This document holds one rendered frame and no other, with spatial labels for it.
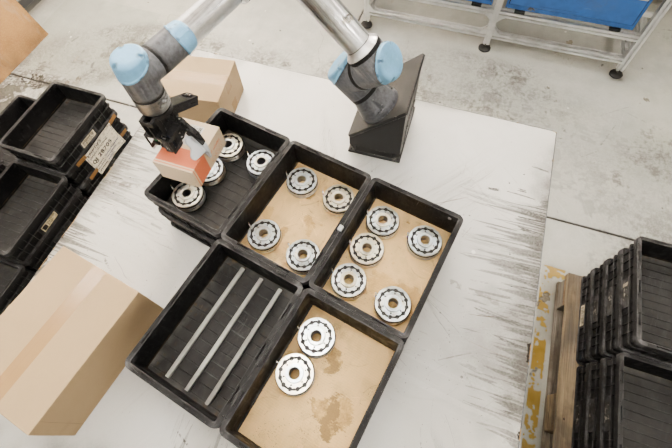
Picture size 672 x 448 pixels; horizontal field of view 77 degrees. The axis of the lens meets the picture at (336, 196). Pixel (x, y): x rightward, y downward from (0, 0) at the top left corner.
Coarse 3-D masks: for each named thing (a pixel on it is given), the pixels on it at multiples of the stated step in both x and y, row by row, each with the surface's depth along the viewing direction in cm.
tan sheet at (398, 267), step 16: (400, 224) 134; (416, 224) 134; (384, 240) 132; (400, 240) 132; (384, 256) 129; (400, 256) 129; (368, 272) 127; (384, 272) 127; (400, 272) 127; (416, 272) 126; (368, 288) 124; (416, 288) 124; (352, 304) 122; (368, 304) 122; (416, 304) 122
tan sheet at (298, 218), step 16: (320, 176) 144; (288, 192) 141; (320, 192) 141; (272, 208) 139; (288, 208) 138; (304, 208) 138; (320, 208) 138; (288, 224) 136; (304, 224) 135; (320, 224) 135; (336, 224) 135; (288, 240) 133; (320, 240) 133; (272, 256) 130; (304, 256) 130
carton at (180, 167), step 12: (192, 120) 120; (204, 132) 117; (216, 132) 118; (216, 144) 119; (156, 156) 114; (168, 156) 114; (180, 156) 114; (204, 156) 115; (216, 156) 121; (168, 168) 114; (180, 168) 112; (192, 168) 112; (204, 168) 117; (180, 180) 118; (192, 180) 115; (204, 180) 118
